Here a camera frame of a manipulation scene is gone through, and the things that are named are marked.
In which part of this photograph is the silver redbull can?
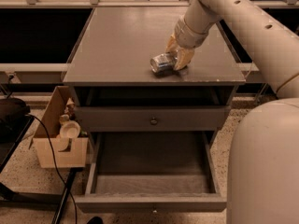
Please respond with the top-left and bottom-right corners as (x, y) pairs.
(150, 53), (177, 74)

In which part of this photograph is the closed grey top drawer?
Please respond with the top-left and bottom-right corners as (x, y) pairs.
(75, 105), (231, 132)

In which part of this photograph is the cardboard box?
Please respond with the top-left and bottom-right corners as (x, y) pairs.
(33, 86), (88, 168)

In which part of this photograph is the round metal drawer knob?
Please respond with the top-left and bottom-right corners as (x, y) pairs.
(150, 117), (158, 125)

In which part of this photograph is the open grey middle drawer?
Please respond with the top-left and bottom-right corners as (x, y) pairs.
(76, 132), (226, 213)

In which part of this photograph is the black cable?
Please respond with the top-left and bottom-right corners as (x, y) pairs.
(25, 113), (78, 224)

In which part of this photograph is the black bag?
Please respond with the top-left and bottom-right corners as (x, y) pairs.
(0, 98), (30, 124)

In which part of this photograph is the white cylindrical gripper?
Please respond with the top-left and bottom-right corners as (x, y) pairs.
(165, 0), (221, 71)

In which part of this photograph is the black side table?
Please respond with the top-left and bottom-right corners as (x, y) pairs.
(0, 115), (79, 224)

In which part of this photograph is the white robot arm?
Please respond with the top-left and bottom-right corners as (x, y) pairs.
(166, 0), (299, 224)

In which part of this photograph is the grey wooden drawer cabinet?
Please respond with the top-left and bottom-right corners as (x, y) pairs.
(62, 6), (247, 214)

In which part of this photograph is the grey metal rail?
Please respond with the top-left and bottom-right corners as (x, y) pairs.
(0, 63), (69, 84)

